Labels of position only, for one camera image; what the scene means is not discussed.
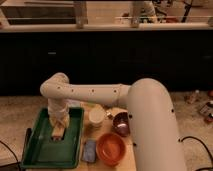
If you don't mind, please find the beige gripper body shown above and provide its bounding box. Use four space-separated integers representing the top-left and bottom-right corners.
50 117 69 140

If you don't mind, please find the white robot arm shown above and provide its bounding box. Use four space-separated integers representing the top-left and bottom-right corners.
40 73 187 171

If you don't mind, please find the green plastic tray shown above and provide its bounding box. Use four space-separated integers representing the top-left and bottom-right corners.
21 107 84 169

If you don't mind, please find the blue grey eraser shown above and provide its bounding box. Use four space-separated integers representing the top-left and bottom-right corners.
82 139 96 163

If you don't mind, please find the light blue cloth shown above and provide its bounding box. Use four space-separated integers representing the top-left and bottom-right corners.
68 99 81 107

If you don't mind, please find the black marker pen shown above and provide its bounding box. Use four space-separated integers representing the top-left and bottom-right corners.
21 128 32 161

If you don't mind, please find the white cup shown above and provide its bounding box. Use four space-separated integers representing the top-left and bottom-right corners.
89 106 106 128

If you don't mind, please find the orange bowl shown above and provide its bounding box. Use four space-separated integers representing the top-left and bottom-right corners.
96 133 126 167

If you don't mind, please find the dark brown bowl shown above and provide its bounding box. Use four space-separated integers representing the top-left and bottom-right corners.
113 112 130 137

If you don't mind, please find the black cable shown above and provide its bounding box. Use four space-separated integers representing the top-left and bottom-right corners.
0 140 24 171

